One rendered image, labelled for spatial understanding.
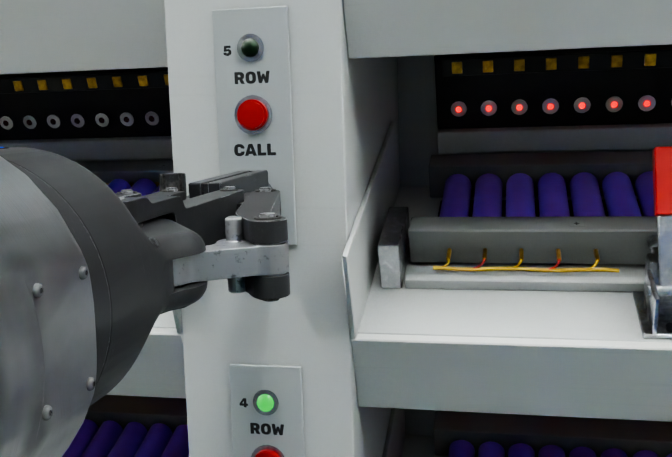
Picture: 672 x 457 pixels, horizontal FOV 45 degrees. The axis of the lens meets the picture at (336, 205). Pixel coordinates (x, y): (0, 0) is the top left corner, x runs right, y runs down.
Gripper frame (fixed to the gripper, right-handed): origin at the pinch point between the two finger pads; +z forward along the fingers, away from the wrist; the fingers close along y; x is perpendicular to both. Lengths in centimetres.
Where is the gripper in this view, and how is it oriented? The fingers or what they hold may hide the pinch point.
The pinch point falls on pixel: (232, 207)
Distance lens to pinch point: 39.1
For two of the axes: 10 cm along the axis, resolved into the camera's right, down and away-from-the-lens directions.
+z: 2.1, -1.2, 9.7
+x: -0.3, -9.9, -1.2
